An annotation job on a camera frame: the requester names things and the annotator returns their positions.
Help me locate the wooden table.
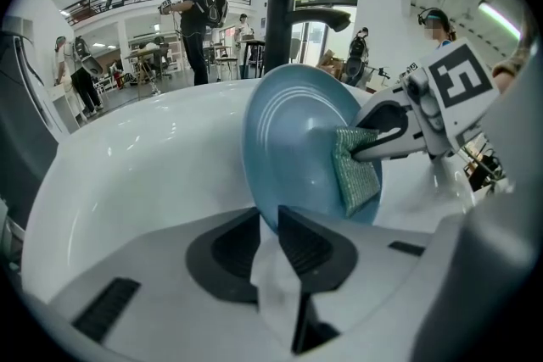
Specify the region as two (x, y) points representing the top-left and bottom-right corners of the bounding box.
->
(125, 46), (171, 97)

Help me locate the green sponge cloth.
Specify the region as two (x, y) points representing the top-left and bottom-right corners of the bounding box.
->
(330, 126), (382, 219)

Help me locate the black high table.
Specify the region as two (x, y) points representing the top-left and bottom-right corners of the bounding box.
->
(237, 38), (266, 80)

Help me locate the white ceramic sink basin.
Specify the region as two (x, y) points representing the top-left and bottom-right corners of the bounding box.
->
(20, 76), (483, 304)

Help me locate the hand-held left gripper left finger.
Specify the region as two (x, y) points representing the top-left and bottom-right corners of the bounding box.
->
(46, 206), (294, 362)

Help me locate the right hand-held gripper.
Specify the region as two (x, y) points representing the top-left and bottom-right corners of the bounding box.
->
(350, 36), (502, 163)

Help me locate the white cabinet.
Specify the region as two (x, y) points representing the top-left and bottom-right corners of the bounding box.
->
(42, 84), (82, 135)

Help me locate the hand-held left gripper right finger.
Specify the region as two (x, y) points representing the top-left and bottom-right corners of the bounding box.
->
(277, 204), (432, 356)

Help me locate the black backpack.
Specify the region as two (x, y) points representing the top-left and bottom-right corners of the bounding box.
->
(203, 0), (230, 30)

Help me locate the black faucet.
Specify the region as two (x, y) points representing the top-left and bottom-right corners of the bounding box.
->
(262, 0), (353, 75)

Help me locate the blue large plate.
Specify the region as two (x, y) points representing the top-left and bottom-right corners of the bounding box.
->
(241, 63), (383, 235)

